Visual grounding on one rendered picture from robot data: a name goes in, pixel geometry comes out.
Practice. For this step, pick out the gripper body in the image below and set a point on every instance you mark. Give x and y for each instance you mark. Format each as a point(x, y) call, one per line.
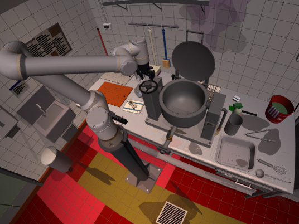
point(143, 67)

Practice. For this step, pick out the small white blue box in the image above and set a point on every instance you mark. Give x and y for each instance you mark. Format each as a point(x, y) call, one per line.
point(236, 98)

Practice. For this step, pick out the steel ladle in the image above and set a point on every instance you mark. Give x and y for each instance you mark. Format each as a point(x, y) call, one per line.
point(259, 173)

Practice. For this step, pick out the grey cylinder container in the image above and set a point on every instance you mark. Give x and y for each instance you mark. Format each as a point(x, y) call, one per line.
point(232, 127)

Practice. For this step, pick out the steel whisk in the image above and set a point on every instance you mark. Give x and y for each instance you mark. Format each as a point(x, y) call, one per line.
point(273, 166)

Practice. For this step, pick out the black handwheel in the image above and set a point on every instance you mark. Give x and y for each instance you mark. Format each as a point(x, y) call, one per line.
point(142, 89)

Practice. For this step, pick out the dark green cabinet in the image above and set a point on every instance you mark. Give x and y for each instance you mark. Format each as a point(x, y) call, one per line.
point(14, 200)

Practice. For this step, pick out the grey hand wash basin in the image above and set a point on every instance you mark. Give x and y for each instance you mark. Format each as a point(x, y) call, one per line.
point(49, 114)

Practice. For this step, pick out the grey spout pipe with socket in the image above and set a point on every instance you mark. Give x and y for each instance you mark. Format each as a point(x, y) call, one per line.
point(167, 144)

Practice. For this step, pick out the steel sink basin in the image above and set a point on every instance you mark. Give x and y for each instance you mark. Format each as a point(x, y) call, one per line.
point(236, 152)

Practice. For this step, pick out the red bucket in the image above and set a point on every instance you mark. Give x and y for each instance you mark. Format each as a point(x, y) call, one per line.
point(280, 109)

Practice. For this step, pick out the grey wall box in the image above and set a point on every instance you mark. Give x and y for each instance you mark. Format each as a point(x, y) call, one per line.
point(7, 123)

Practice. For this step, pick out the grey wall rail with hooks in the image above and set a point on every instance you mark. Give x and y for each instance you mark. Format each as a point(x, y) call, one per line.
point(151, 25)

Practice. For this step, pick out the grey cylinder bin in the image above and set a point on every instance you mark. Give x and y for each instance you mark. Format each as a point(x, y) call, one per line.
point(56, 158)

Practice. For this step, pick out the white wall thermostat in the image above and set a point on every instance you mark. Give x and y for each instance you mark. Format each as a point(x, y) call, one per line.
point(107, 26)

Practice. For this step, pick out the grey kettle frame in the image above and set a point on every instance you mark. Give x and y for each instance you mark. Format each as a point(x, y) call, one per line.
point(212, 116)

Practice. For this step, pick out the cream handheld thermometer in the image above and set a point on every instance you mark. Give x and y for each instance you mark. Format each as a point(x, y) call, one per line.
point(132, 104)

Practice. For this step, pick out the grey wall shelf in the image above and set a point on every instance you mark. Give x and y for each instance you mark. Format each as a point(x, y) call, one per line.
point(151, 2)

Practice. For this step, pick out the orange cutting board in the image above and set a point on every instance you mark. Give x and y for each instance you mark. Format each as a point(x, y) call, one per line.
point(114, 93)

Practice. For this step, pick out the brown notice board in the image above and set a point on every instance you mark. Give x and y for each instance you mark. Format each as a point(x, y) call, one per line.
point(50, 40)

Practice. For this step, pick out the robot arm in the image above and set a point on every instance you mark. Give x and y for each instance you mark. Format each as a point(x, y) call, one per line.
point(70, 64)

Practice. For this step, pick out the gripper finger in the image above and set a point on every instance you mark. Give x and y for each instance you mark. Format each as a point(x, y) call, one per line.
point(139, 76)
point(152, 74)

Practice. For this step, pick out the grey kettle bowl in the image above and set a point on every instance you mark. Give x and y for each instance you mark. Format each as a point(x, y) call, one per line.
point(182, 98)

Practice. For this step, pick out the white bottle with green cap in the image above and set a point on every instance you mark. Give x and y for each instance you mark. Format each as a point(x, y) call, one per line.
point(237, 109)

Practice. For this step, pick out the small grey blue object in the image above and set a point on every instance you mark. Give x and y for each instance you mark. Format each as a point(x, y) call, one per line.
point(138, 93)

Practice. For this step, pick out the beige cutting board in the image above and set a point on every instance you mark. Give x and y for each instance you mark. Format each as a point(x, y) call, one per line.
point(114, 78)

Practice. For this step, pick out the cream drying block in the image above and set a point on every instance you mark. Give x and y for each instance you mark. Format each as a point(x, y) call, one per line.
point(157, 69)

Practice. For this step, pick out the brass draw-off cock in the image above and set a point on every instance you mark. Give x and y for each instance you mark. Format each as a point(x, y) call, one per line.
point(169, 137)

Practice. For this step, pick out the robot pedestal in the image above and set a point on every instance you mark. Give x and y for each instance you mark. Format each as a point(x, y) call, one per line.
point(133, 156)

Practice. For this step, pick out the white floor drain grate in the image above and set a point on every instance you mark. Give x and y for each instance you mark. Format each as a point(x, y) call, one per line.
point(171, 212)

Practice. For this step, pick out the steel tongs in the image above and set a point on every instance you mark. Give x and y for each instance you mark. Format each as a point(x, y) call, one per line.
point(259, 135)

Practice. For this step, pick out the grey round kettle lid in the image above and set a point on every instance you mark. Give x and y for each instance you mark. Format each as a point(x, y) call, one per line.
point(193, 60)

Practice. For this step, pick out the small grey wall sign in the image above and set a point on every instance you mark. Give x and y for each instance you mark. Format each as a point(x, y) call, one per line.
point(19, 88)

